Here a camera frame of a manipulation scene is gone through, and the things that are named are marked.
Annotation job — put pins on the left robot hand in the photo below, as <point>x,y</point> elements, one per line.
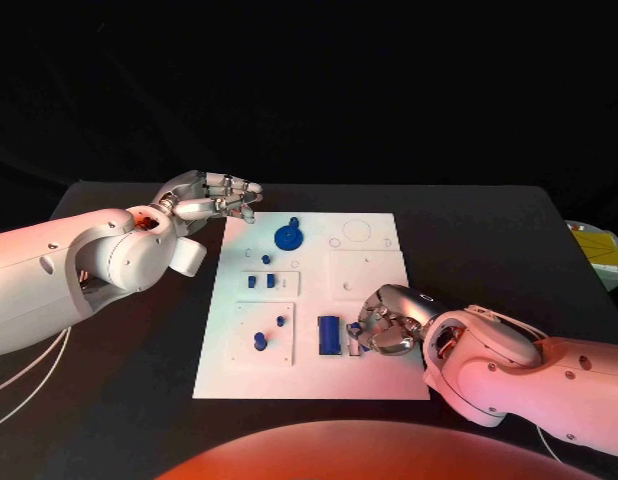
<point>207,204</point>

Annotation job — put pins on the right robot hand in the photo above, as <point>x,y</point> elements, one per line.
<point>402,322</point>

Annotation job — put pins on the thin blue cylinder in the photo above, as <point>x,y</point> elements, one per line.
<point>364,348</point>

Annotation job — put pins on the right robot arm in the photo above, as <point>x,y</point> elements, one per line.
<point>548,382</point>

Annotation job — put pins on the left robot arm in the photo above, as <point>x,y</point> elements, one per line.
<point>29,270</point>

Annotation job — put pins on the white task board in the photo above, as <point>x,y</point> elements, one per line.
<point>310,352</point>

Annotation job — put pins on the long blue cylinder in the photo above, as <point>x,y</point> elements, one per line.
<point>328,335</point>

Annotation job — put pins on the blue gear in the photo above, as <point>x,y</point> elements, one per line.
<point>290,237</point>

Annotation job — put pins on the small blue block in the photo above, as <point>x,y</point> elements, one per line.
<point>271,280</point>
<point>252,281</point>

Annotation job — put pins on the large blue plug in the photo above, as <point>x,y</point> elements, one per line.
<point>261,340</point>

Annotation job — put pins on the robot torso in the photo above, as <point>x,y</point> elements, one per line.
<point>379,453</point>

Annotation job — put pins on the yellow and white machine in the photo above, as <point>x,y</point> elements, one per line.
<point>598,251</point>

